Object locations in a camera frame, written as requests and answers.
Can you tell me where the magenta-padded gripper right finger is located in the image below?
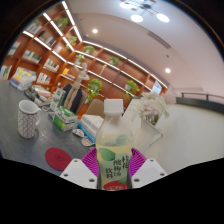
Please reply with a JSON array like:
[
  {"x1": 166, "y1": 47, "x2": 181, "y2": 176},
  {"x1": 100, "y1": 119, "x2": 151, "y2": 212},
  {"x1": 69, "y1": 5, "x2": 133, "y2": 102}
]
[{"x1": 129, "y1": 148, "x2": 168, "y2": 190}]

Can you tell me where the tan upholstered chair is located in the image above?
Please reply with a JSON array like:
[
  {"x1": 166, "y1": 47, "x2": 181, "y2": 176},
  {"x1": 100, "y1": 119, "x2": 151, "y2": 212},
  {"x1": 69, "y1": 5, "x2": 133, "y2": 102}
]
[{"x1": 84, "y1": 98, "x2": 108, "y2": 120}]

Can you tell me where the clear drink bottle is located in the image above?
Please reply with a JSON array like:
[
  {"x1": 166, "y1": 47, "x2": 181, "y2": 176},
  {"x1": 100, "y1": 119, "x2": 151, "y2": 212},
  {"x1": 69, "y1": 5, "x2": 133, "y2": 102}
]
[{"x1": 95, "y1": 98, "x2": 135, "y2": 192}]

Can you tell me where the wooden wall shelf unit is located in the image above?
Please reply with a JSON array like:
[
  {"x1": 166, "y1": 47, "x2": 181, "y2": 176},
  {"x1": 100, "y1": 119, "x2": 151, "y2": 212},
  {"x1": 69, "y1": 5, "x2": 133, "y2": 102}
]
[{"x1": 0, "y1": 1, "x2": 170, "y2": 111}]

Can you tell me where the pale pink flower bouquet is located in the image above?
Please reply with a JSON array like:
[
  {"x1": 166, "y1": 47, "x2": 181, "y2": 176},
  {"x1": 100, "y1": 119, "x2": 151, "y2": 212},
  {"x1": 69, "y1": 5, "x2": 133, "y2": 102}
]
[{"x1": 130, "y1": 91, "x2": 172, "y2": 126}]

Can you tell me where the dark metal handrail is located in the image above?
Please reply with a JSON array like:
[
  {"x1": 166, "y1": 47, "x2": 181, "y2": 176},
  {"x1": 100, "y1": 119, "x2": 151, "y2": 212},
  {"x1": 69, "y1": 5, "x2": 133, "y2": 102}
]
[{"x1": 179, "y1": 91, "x2": 224, "y2": 103}]

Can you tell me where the wooden artist mannequin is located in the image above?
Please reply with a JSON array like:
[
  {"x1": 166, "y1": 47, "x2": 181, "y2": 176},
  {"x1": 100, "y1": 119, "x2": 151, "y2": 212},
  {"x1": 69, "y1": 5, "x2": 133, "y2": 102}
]
[{"x1": 70, "y1": 61, "x2": 91, "y2": 113}]

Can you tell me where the ceiling air vent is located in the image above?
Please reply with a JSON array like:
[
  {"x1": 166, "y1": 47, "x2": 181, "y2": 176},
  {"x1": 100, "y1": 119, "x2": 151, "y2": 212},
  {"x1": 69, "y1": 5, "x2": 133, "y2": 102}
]
[{"x1": 147, "y1": 31, "x2": 172, "y2": 50}]

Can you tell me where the branched ceiling lamp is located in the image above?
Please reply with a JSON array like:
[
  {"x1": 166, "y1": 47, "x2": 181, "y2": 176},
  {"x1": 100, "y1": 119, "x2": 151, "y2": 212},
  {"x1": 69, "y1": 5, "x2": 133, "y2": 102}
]
[{"x1": 119, "y1": 0, "x2": 171, "y2": 24}]

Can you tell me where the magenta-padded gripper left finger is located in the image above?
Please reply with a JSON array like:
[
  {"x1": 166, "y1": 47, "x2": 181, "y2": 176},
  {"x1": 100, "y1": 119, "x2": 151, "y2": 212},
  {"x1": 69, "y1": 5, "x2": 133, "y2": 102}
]
[{"x1": 59, "y1": 148, "x2": 100, "y2": 190}]

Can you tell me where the flat round red coaster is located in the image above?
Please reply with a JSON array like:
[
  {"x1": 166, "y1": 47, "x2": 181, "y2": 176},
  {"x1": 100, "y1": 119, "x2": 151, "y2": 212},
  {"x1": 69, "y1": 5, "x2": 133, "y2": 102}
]
[{"x1": 44, "y1": 147, "x2": 73, "y2": 172}]

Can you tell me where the dark magazine stack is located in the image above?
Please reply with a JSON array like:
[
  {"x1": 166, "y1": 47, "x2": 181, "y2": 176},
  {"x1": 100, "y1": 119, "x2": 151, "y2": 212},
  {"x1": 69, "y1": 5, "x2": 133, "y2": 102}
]
[{"x1": 24, "y1": 84, "x2": 54, "y2": 108}]

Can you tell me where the small green and white carton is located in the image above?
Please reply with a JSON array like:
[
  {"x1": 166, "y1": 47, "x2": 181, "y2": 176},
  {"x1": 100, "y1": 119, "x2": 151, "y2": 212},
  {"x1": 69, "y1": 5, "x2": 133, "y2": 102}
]
[{"x1": 49, "y1": 88, "x2": 66, "y2": 113}]

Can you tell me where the green and white tissue box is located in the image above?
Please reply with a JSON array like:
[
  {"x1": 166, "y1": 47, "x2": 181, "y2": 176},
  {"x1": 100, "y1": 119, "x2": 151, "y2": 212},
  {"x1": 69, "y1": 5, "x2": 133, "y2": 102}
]
[{"x1": 52, "y1": 105, "x2": 80, "y2": 132}]

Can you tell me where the white mug, grey triangle pattern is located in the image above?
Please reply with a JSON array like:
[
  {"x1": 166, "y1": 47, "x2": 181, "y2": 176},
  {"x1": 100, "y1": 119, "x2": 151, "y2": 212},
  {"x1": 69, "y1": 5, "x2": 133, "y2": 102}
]
[{"x1": 17, "y1": 99, "x2": 44, "y2": 139}]

